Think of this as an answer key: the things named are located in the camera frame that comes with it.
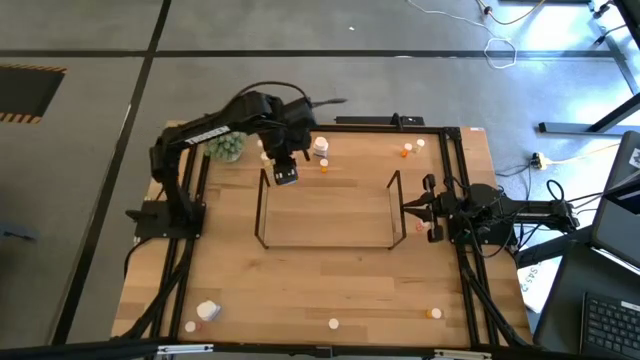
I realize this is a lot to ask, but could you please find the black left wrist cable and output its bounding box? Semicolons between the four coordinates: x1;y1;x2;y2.
233;80;349;107

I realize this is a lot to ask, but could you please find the white floor cable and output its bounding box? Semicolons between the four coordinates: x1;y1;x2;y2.
405;0;519;70

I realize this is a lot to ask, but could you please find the silver aluminium bracket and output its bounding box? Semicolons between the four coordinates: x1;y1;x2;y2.
156;343;215;356
432;348;493;360

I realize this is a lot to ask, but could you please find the white power strip yellow cord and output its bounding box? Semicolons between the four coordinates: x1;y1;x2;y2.
531;142;622;171

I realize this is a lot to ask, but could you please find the yellow floor cable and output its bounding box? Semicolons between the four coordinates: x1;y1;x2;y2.
477;0;547;26

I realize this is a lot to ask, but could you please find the black desk crossbar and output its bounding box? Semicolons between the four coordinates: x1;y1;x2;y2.
514;224;596;269

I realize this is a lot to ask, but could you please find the dark closed laptop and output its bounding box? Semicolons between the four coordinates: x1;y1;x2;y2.
591;130;640;271

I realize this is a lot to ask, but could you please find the black yellow-striped floor mat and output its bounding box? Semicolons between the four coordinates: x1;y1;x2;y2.
0;63;68;125

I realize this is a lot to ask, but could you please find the black desk leg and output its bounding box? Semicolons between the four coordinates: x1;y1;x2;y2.
604;0;640;96

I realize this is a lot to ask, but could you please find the green potted succulent plant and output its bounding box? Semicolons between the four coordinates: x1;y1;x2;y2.
204;130;248;164

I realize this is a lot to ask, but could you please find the black flat mount bar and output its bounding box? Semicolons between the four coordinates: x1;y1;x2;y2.
333;112;426;127

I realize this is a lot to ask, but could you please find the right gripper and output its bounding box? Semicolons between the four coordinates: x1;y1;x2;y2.
401;173;469;245

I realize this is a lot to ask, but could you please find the black desk foot bar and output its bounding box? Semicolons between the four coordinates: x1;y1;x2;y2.
538;92;640;135

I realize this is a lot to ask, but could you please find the white printed paper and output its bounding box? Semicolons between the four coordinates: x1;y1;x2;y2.
519;263;554;314

